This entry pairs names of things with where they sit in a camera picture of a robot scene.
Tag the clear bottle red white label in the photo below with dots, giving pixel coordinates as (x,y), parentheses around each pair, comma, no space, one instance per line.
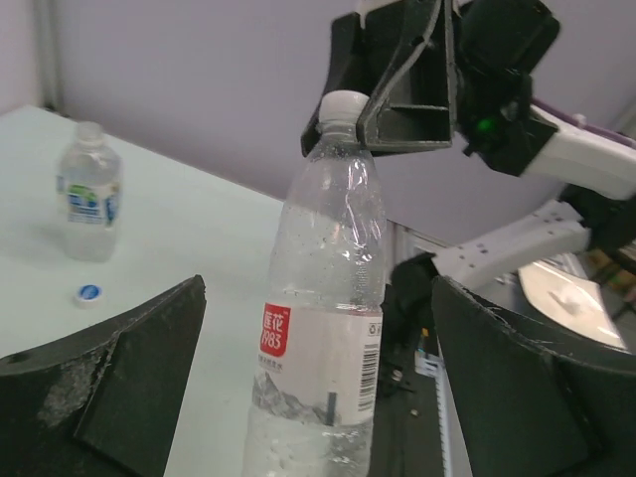
(315,385)

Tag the clear bottle blue green label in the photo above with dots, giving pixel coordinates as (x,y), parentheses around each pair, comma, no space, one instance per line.
(89,188)

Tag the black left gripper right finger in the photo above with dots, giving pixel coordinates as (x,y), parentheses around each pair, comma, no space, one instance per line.
(534,398)

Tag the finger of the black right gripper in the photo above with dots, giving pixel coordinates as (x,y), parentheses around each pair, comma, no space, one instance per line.
(357,62)
(409,45)

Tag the blue white Pocari cap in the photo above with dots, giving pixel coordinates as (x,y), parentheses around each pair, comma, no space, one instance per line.
(88,296)

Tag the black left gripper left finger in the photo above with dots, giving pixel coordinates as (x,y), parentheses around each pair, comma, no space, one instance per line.
(103,401)

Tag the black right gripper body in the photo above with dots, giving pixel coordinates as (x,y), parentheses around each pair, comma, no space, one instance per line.
(497,46)

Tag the plain white bottle cap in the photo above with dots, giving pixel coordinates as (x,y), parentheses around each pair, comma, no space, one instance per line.
(342,105)

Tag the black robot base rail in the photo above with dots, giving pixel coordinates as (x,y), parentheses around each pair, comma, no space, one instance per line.
(406,435)

